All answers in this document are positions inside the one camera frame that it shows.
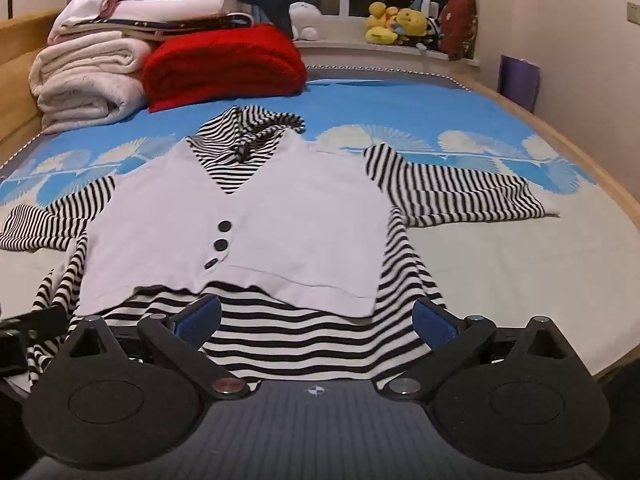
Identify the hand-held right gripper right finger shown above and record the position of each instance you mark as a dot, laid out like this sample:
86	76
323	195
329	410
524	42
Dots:
435	325

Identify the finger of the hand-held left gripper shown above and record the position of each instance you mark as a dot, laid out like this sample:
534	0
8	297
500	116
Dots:
37	324

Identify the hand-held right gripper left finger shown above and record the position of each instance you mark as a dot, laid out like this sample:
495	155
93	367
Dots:
200	317

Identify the grey cloth item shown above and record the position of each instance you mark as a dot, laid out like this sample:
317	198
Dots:
275	210

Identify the blue white printed bed sheet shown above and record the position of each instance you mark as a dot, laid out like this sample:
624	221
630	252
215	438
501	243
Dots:
475	270

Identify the white folded blanket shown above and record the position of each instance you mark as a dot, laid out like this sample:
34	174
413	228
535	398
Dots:
85	80

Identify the red knitted blanket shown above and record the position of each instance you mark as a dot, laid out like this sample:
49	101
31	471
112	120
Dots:
225	67

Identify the dark patterned folded cloth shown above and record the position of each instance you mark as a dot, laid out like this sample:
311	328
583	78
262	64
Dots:
200	24

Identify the yellow plush toy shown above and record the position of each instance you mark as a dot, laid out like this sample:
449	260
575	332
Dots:
412	22
381	22

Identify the white folded cloth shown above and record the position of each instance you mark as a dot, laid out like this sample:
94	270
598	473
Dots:
165	7

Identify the white plush toy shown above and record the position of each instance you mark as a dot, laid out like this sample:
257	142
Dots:
305	20

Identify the wall socket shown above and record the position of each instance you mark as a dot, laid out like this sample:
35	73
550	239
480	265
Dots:
634	12

